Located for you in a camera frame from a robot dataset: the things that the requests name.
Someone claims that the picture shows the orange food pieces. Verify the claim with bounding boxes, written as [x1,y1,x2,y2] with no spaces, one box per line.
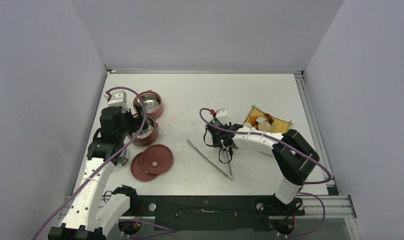
[248,113,274,128]

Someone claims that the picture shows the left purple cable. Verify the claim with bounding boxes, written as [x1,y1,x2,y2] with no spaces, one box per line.
[31,86,147,240]

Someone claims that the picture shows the steel tongs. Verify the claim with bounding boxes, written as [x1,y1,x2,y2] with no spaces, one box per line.
[186,139,234,181]

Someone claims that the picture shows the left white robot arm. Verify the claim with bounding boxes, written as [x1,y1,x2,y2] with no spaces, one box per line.
[47,106,148,240]

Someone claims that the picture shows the upper red round lid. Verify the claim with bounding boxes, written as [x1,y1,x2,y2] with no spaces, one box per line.
[141,144,173,175]

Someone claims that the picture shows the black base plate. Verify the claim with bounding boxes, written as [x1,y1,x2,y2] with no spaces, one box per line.
[123,195,305,231]

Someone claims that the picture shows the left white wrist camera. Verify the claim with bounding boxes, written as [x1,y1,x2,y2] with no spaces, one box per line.
[103,90,128,110]

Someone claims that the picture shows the purple cable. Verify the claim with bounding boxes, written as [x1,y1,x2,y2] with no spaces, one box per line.
[199,107,333,186]
[31,86,147,240]

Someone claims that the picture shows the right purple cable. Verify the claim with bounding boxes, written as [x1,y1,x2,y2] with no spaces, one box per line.
[199,107,333,186]

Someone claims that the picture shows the white rice ball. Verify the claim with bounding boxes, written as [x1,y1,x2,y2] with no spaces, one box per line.
[256,115,268,124]

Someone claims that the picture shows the bamboo mat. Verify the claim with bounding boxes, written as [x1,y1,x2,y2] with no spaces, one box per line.
[243,105,293,133]

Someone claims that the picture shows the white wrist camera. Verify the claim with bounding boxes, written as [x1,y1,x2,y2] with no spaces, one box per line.
[103,90,128,110]
[215,109,229,125]

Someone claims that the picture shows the lower red round lid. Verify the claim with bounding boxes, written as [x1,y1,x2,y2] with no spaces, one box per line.
[130,152,158,182]

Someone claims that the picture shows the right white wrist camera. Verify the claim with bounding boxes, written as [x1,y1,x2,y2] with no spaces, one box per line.
[215,109,229,125]

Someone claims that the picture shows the aluminium rail frame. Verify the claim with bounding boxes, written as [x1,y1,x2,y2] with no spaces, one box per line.
[106,68,358,220]

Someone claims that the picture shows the round beige bun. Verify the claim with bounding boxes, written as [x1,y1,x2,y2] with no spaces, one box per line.
[258,121,273,133]

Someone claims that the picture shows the red round lid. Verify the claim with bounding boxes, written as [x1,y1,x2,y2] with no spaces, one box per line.
[141,144,173,175]
[130,152,158,182]

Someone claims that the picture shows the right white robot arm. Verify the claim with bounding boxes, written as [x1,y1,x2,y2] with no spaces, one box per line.
[205,120,320,214]

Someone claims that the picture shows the glass lid with red clip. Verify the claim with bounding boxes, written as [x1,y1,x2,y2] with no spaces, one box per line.
[117,148,128,166]

